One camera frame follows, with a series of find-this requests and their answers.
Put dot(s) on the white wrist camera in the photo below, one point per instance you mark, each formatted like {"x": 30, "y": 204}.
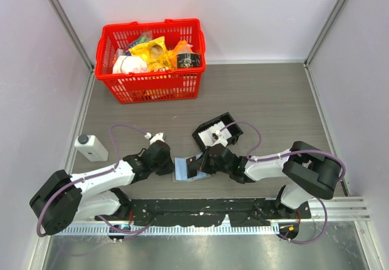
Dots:
{"x": 154, "y": 138}
{"x": 219, "y": 138}

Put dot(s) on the yellow snack bag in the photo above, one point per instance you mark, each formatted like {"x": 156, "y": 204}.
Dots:
{"x": 154, "y": 53}

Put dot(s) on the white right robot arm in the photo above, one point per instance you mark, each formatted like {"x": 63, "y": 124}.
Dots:
{"x": 314, "y": 173}

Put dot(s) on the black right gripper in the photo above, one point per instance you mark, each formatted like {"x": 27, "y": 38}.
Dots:
{"x": 200, "y": 163}

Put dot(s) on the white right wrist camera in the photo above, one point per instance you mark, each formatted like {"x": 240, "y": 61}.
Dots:
{"x": 219, "y": 138}

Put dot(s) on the white device with grey button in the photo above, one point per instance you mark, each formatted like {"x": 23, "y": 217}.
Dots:
{"x": 91, "y": 148}

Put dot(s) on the orange snack packet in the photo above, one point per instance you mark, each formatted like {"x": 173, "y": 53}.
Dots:
{"x": 182, "y": 47}

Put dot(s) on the red plastic shopping basket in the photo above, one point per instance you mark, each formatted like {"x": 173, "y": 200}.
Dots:
{"x": 152, "y": 86}

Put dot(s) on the white slotted cable duct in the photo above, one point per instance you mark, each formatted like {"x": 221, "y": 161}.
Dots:
{"x": 92, "y": 229}

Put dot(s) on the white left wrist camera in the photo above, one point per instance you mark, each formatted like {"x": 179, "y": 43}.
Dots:
{"x": 154, "y": 138}

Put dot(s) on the black card box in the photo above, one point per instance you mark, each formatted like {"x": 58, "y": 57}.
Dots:
{"x": 230, "y": 124}

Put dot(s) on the green blue snack packet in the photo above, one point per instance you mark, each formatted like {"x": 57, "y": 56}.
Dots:
{"x": 143, "y": 38}

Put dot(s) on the black labelled bottle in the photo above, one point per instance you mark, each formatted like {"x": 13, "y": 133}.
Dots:
{"x": 188, "y": 60}

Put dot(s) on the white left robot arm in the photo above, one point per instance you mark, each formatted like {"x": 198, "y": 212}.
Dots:
{"x": 65, "y": 198}

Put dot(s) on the black VIP credit card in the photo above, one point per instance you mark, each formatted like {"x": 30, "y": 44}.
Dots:
{"x": 192, "y": 167}

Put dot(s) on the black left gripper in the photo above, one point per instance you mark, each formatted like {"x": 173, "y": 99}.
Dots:
{"x": 169, "y": 168}

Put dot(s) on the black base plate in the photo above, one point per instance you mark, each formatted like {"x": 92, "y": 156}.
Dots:
{"x": 241, "y": 212}

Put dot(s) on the stack of white cards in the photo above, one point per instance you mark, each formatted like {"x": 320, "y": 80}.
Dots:
{"x": 206, "y": 135}

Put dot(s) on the grey leather card holder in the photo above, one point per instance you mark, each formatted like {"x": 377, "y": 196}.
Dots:
{"x": 180, "y": 172}

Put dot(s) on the white crumpled plastic bag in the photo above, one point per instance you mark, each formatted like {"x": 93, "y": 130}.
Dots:
{"x": 129, "y": 64}

